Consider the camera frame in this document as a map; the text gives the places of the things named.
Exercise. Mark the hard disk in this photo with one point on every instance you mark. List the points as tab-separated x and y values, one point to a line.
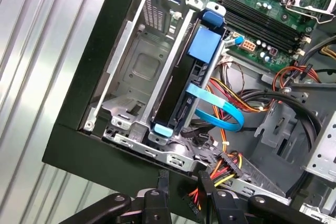
204	43

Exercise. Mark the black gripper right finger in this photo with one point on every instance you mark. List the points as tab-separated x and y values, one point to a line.
225	208

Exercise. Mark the metal disk bay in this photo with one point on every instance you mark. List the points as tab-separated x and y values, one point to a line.
168	69

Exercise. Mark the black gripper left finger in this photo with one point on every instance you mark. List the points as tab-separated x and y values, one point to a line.
157	208

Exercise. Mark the black RAM slot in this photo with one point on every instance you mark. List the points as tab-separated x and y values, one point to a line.
262	27
262	20
262	12
262	34

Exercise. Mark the beige board connector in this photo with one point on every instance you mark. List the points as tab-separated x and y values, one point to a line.
248	46

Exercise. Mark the metal optical drive cage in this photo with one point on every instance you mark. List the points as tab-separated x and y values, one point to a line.
325	155

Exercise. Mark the small blue labelled plug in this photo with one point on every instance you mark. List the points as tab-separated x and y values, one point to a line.
237	41

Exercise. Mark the black open PC case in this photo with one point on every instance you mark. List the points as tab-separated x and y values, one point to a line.
99	51

